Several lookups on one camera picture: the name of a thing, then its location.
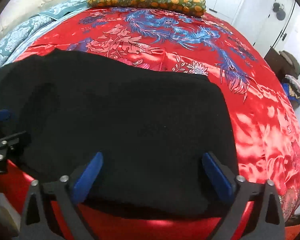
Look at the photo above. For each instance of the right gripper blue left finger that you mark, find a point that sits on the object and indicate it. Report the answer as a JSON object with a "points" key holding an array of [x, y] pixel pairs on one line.
{"points": [[83, 178]]}

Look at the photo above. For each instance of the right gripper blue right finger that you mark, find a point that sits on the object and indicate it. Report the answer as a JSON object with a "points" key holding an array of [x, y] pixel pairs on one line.
{"points": [[220, 176]]}

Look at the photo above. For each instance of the black pants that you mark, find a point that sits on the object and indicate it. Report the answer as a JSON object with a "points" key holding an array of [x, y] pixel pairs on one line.
{"points": [[151, 127]]}

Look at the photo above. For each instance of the teal damask pillow near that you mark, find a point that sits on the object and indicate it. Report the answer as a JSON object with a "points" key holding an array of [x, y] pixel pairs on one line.
{"points": [[10, 42]]}

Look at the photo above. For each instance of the teal damask pillow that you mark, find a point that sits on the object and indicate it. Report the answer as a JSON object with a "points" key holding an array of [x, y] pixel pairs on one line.
{"points": [[58, 11], [10, 42]]}

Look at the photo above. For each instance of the red floral satin bedspread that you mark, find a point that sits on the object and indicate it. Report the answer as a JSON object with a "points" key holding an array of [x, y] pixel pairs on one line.
{"points": [[266, 130]]}

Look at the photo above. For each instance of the striped blue green bedsheet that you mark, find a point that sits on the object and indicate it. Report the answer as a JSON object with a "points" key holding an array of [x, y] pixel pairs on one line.
{"points": [[25, 44]]}

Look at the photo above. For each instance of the teal damask pillow far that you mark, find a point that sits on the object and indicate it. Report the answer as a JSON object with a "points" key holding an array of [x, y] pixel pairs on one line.
{"points": [[58, 11]]}

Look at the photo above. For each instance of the blue bag with clothes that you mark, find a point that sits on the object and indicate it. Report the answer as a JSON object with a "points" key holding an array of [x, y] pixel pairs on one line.
{"points": [[291, 86]]}

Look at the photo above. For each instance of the pile of clothes on cabinet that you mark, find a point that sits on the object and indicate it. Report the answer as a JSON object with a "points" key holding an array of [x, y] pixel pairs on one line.
{"points": [[292, 61]]}

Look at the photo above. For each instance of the dark items hanging on door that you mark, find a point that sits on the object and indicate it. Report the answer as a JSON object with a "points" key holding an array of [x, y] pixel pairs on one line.
{"points": [[279, 10]]}

